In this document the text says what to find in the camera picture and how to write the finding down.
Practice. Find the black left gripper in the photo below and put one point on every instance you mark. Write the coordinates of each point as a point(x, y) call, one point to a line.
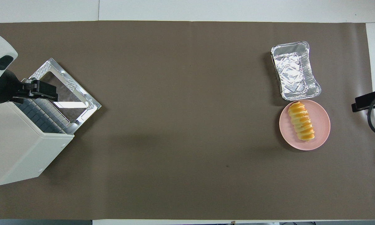
point(3, 87)

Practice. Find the golden twisted bread loaf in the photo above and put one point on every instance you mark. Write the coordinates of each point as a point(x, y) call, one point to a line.
point(301, 121)

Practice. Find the silver aluminium foil tray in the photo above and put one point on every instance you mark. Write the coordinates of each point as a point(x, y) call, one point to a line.
point(292, 73)

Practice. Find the cream toaster oven body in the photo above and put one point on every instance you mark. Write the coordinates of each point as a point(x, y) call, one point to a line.
point(18, 147)

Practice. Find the pink round plate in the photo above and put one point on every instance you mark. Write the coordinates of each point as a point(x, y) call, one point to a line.
point(321, 125)

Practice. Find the brown table mat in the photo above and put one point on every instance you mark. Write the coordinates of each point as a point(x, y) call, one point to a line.
point(187, 125)

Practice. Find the glass oven door silver frame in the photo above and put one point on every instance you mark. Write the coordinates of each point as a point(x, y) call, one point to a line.
point(81, 93)

